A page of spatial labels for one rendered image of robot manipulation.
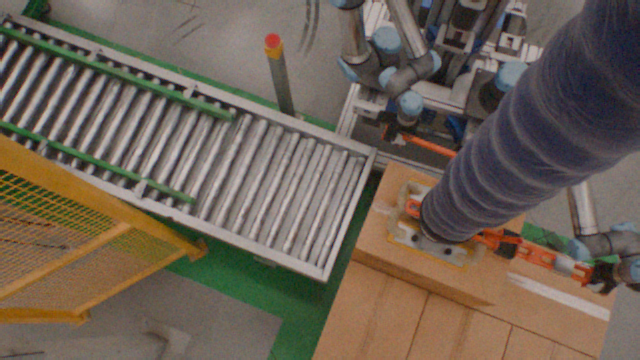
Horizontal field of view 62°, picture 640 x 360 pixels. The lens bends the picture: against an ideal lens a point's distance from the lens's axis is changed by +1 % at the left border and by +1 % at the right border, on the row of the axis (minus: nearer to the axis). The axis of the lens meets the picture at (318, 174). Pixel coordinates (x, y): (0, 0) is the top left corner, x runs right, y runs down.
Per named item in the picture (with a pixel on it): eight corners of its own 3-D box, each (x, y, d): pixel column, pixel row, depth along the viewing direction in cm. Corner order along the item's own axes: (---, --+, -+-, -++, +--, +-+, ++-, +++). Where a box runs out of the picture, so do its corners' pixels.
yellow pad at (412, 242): (385, 241, 217) (387, 239, 213) (394, 219, 220) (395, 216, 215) (465, 274, 214) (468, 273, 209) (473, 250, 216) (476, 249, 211)
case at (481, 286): (350, 257, 256) (354, 247, 217) (379, 182, 265) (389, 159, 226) (470, 307, 249) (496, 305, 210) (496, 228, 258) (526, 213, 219)
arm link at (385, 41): (405, 56, 218) (410, 39, 204) (378, 73, 216) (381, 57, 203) (388, 34, 220) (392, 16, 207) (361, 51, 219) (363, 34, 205)
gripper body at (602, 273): (592, 260, 194) (610, 256, 182) (616, 269, 193) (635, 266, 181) (587, 280, 192) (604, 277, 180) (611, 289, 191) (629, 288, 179)
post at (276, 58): (282, 126, 332) (263, 47, 235) (286, 116, 333) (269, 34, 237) (292, 130, 331) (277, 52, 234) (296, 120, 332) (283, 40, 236)
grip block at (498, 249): (489, 252, 206) (494, 250, 200) (497, 229, 208) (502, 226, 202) (510, 261, 205) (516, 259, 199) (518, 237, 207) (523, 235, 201)
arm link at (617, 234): (605, 225, 171) (617, 259, 168) (639, 218, 171) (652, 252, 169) (593, 229, 179) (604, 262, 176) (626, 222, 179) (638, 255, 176)
